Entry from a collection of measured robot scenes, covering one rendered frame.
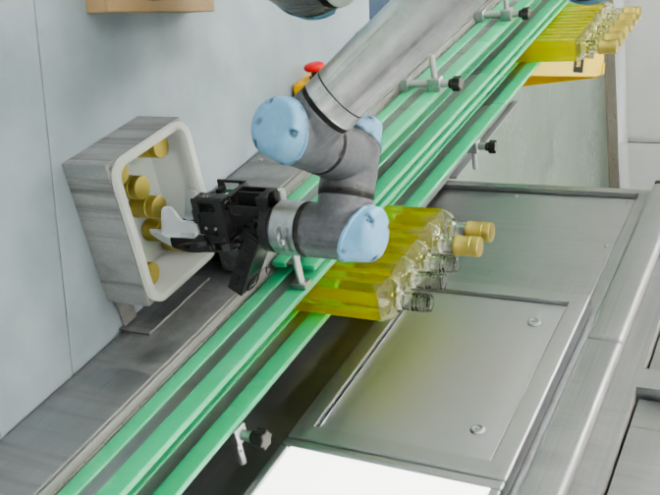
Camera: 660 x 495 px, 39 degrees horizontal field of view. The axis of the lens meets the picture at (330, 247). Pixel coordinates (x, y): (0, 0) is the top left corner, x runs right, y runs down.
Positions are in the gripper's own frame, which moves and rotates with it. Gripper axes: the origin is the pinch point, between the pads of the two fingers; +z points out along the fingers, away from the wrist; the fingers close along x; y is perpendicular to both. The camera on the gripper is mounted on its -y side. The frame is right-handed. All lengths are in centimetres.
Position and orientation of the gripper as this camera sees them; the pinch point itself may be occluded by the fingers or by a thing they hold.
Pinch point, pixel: (167, 229)
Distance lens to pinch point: 140.8
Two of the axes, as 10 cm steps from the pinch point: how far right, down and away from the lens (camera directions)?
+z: -8.8, -0.8, 4.8
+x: -4.6, 4.5, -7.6
